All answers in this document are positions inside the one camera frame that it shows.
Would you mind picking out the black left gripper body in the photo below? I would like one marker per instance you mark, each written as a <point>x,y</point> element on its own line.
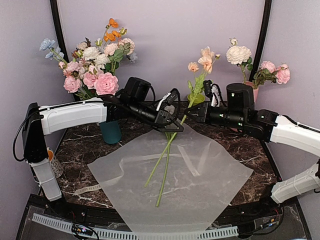
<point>137,107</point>

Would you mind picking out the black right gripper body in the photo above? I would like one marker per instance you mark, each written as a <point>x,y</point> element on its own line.
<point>232,119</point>

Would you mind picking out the cream printed ribbon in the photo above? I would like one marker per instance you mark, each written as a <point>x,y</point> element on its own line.
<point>182,154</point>

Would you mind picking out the pink rose stem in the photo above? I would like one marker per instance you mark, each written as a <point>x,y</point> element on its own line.
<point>268,72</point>

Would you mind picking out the white translucent wrapping paper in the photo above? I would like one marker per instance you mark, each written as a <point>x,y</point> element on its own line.
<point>189,203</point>

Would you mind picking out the white rose stem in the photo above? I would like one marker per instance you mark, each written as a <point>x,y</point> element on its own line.
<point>240,56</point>

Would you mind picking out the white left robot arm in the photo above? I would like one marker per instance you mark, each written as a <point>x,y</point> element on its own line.
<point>41,121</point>

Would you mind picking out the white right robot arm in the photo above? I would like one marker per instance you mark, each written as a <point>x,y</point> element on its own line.
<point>295,139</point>

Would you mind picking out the pink tall vase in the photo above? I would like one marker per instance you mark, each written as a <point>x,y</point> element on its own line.
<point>241,104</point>

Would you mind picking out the teal cylindrical vase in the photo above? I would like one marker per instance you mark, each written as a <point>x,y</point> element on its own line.
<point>111,132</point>

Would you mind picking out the lime green bowl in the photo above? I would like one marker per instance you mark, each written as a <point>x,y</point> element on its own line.
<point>200,98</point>

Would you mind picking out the large mixed flower arrangement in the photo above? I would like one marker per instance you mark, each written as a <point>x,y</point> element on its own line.
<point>92,71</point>

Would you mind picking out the patterned mug orange inside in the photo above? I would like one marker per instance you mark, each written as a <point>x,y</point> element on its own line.
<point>55,164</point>

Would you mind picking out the black front table rail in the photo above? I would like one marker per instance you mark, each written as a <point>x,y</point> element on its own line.
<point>235,214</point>

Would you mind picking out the black left frame post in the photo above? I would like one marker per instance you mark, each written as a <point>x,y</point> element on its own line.
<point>58,28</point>

